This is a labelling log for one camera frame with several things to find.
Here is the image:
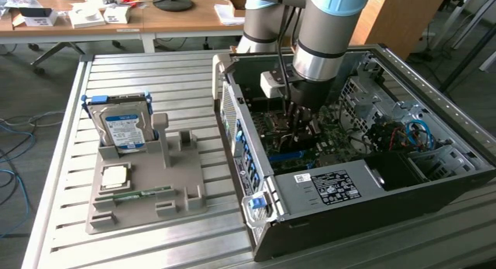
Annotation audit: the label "green graphics card black fan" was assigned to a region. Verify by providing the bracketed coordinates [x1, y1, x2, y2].
[274, 126, 321, 155]

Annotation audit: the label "wooden top office desk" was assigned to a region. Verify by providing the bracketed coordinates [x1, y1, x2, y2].
[0, 0, 145, 46]
[141, 0, 355, 53]

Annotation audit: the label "grey parts rack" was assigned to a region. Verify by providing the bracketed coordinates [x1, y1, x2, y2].
[83, 112, 210, 235]

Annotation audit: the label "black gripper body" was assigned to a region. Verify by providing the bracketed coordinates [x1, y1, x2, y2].
[287, 78, 331, 110]

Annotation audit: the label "silver CPU chip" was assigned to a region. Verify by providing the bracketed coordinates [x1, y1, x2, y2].
[99, 166, 127, 191]

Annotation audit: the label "grey power supply unit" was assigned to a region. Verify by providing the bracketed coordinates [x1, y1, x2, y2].
[265, 160, 385, 220]

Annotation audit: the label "black round lamp base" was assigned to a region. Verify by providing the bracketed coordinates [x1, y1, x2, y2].
[151, 0, 193, 13]

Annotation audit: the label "metal CPU socket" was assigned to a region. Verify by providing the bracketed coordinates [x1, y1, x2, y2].
[266, 110, 287, 128]

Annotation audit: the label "blue expansion slot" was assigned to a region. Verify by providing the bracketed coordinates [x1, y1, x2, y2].
[269, 150, 309, 163]

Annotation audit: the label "wooden cabinet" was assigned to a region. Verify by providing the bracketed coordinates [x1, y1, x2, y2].
[347, 0, 451, 60]

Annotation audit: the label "hard disk blue caddy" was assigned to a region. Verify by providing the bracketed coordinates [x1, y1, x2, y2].
[79, 91, 154, 152]

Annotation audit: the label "black floor cable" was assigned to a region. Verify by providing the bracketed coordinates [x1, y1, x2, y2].
[0, 132, 35, 206]

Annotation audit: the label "white box black top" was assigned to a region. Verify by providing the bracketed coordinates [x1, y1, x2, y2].
[18, 7, 58, 27]

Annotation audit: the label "blue case latch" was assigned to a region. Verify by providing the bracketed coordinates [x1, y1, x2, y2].
[246, 194, 269, 211]

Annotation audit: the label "blue disk wire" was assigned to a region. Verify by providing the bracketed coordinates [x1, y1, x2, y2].
[405, 120, 435, 153]

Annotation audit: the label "silver perforated drive cage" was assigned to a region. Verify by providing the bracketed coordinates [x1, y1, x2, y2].
[337, 58, 402, 142]

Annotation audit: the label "green motherboard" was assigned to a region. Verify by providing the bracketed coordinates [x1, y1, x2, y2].
[246, 94, 370, 176]

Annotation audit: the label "black connectors coloured wires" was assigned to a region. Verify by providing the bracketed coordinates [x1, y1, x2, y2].
[365, 121, 409, 153]

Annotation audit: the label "grey chipset heatsink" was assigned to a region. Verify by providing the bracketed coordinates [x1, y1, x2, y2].
[317, 155, 341, 167]

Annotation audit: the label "grey floor cable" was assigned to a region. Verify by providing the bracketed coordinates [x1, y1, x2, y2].
[0, 110, 65, 127]

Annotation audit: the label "white box round insert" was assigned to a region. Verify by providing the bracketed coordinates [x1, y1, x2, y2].
[67, 8, 106, 29]

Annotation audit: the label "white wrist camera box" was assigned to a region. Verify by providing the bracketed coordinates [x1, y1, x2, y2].
[259, 70, 293, 99]

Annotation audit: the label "silver disk bay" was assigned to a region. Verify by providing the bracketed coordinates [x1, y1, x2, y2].
[406, 144, 479, 184]

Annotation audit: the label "black open PC case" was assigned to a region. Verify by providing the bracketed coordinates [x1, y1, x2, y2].
[211, 44, 496, 263]

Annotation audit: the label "white paper stack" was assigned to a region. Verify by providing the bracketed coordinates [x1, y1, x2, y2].
[213, 3, 245, 26]

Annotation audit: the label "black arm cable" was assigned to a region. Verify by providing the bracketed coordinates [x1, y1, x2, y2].
[275, 4, 297, 107]

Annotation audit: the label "small white box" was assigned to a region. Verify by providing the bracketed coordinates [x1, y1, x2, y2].
[102, 6, 131, 24]

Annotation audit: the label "blue floor cable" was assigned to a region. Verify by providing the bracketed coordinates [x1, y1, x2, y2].
[0, 122, 35, 239]

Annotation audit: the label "grey desk leg with casters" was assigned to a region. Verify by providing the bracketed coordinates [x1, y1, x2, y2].
[29, 41, 86, 76]

